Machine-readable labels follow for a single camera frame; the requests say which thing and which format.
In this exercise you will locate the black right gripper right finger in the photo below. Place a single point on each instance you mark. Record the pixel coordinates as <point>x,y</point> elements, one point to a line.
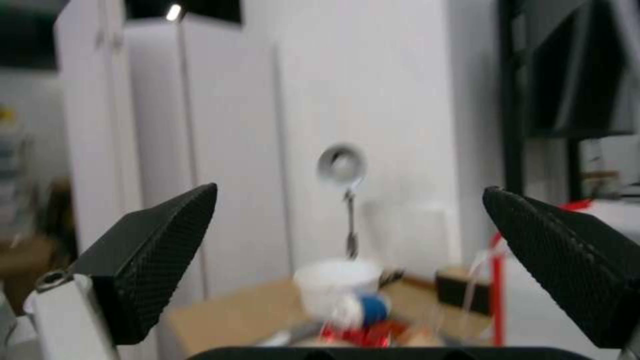
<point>565,262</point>

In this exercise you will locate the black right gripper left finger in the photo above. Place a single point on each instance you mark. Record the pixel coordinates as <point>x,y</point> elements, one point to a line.
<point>150,262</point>

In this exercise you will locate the small black wooden-topped box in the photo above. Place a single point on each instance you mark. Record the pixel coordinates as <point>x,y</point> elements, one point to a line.
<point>462,290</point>

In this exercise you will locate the white cabinet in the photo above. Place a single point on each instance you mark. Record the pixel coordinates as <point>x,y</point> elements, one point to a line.
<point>165,150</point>

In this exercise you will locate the white paper cup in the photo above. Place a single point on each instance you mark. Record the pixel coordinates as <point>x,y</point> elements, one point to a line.
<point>336,287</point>

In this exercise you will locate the blue and white can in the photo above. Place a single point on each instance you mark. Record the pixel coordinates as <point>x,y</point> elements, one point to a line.
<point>372,308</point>

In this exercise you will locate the round-headed grey desk lamp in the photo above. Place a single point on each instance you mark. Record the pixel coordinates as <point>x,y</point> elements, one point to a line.
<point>345,176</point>

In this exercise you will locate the red snack packet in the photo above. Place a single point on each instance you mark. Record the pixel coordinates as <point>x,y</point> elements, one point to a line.
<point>357,336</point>

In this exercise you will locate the red metal frame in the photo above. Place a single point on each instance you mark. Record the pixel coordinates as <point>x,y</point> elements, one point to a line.
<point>500,277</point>

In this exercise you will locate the black shelving frame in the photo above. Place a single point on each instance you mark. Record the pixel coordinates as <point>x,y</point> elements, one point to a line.
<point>565,93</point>

